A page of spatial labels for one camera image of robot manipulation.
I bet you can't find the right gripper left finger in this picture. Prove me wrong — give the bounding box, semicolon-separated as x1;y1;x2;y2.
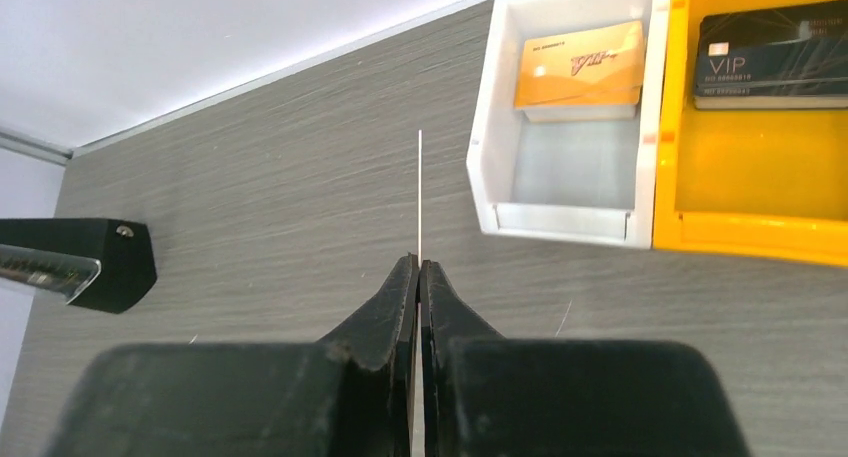
319;254;419;456

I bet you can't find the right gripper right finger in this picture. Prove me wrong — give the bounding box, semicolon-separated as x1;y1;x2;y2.
419;260;503;456

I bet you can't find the white plastic bin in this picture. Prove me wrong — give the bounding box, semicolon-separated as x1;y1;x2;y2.
466;0;671;249

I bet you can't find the black metronome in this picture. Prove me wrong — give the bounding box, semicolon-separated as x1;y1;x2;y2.
1;218;157;314

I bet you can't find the yellow plastic bin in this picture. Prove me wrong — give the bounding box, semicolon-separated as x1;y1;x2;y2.
653;0;847;266

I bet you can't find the black box in bin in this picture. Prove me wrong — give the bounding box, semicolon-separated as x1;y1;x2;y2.
693;0;847;110

